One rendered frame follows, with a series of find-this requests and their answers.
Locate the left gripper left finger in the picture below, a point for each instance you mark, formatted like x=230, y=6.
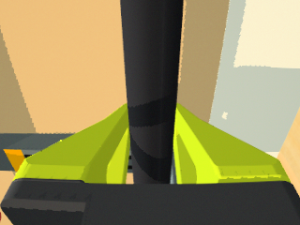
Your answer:
x=85, y=155

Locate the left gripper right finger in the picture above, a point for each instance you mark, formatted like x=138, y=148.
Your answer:
x=218, y=156

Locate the black metal bar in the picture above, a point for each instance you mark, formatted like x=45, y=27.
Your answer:
x=151, y=32

